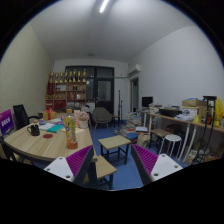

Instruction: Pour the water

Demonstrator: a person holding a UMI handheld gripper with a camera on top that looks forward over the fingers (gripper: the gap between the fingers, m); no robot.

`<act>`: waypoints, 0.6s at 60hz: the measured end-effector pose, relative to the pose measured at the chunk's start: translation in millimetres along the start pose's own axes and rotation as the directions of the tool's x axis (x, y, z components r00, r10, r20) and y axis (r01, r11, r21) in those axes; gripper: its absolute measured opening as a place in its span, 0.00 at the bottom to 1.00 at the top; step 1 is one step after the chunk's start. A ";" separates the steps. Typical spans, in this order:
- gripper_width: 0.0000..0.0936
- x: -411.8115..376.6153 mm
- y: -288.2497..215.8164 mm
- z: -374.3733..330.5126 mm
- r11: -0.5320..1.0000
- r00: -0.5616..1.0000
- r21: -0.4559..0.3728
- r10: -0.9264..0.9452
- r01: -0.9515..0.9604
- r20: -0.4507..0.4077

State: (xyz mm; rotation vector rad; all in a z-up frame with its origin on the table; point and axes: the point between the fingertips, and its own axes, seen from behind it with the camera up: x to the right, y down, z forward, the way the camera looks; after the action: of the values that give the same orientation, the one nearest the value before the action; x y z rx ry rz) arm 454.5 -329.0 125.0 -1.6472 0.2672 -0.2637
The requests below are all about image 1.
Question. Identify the grey armchair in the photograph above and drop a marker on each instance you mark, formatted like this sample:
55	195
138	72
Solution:
101	116

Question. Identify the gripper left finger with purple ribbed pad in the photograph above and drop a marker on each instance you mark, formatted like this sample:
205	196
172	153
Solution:
74	167

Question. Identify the dark glass door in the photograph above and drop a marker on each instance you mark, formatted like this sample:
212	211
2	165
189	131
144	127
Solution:
100	85

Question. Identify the long wooden wall desk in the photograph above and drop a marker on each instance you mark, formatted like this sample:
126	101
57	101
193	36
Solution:
183	155

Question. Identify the black office chair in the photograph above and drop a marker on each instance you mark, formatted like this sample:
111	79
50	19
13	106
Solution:
22	119

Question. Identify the black mug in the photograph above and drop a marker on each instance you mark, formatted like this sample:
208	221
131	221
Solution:
33	130

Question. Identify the yellow gift box red ribbon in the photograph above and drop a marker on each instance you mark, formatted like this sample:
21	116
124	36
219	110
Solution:
49	114

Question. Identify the black computer monitor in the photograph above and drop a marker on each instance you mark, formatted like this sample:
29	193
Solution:
146	101

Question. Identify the flower pot with pink flowers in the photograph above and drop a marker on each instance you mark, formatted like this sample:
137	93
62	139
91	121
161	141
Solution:
83	119

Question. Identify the brown square stool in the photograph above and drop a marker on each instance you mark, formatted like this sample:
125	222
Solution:
156	137

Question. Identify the orange juice plastic bottle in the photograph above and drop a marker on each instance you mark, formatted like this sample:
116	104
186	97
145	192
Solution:
70	127

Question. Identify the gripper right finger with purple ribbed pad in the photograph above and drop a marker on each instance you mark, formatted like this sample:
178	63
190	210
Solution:
152	167

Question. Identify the teal notebook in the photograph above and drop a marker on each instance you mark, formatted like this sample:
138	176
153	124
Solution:
55	128

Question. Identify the wooden display shelf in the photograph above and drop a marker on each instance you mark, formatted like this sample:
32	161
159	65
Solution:
66	90

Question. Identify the white round stool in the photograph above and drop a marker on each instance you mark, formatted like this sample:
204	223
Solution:
172	139

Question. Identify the stack of books on floor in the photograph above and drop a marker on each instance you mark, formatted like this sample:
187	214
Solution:
132	127

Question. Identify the cardboard box on desk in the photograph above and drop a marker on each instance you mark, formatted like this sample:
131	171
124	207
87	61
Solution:
195	107

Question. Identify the purple sign board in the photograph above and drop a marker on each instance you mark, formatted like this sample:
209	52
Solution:
6	122

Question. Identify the wooden bench stool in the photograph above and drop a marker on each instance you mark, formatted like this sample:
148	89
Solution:
100	172

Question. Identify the yellow bag on desk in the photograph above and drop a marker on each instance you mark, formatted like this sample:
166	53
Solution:
219	112

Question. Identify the round wooden table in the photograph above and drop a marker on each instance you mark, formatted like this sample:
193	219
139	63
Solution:
40	149

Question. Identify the red round coaster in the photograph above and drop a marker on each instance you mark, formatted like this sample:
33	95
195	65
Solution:
47	136

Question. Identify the white air conditioner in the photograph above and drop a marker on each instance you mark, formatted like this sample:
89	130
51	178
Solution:
135	69

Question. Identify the small wooden side table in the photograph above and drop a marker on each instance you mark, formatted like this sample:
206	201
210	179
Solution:
114	145

